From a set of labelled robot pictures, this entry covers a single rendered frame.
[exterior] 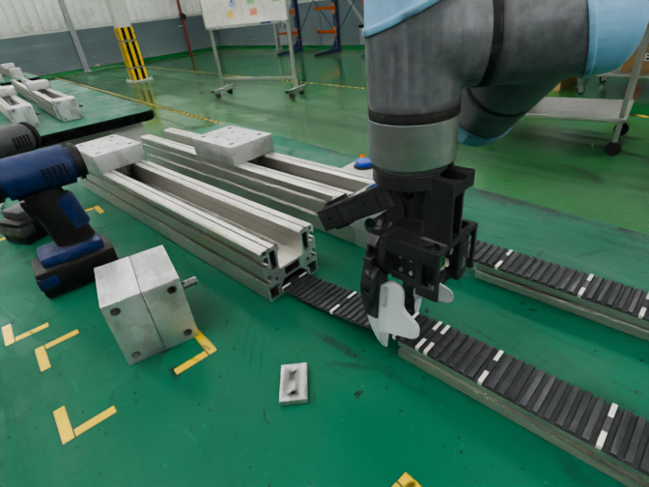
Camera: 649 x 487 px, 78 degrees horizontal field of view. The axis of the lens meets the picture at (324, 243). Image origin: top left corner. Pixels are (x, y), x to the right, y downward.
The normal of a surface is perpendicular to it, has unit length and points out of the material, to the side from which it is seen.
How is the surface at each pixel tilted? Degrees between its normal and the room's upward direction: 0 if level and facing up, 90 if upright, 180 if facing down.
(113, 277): 0
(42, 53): 90
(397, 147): 91
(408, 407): 0
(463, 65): 114
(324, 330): 0
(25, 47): 90
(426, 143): 90
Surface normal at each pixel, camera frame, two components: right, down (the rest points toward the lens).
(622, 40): 0.06, 0.69
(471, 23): -0.04, 0.24
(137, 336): 0.51, 0.40
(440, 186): -0.69, 0.44
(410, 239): -0.10, -0.85
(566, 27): 0.00, 0.49
